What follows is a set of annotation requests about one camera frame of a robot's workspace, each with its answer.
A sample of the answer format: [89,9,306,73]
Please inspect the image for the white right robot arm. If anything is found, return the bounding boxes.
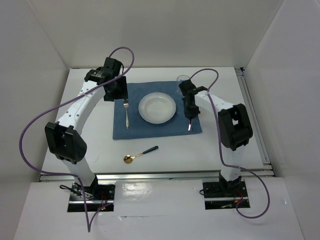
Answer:
[178,79,253,197]

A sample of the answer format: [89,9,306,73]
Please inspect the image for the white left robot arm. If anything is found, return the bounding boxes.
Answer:
[44,57,128,200]

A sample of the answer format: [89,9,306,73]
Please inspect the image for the silver table knife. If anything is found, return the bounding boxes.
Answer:
[188,119,193,132]

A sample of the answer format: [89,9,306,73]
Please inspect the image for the silver fork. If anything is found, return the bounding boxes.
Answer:
[123,99,130,129]

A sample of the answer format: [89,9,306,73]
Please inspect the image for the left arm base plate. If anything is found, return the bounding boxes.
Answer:
[59,183,116,213]

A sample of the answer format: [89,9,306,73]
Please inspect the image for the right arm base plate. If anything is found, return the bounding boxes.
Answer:
[199,181,251,210]

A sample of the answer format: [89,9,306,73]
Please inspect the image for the aluminium rail frame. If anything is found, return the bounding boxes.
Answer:
[38,66,276,183]

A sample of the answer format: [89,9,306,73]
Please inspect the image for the clear drinking glass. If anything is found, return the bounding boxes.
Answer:
[176,75,192,96]

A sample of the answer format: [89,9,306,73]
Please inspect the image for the white round plate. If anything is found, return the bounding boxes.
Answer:
[138,92,177,125]

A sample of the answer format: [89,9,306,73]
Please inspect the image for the gold spoon dark handle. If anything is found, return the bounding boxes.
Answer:
[123,145,159,164]

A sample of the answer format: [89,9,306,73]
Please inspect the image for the blue cloth napkin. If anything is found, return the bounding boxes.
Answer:
[112,81,202,140]

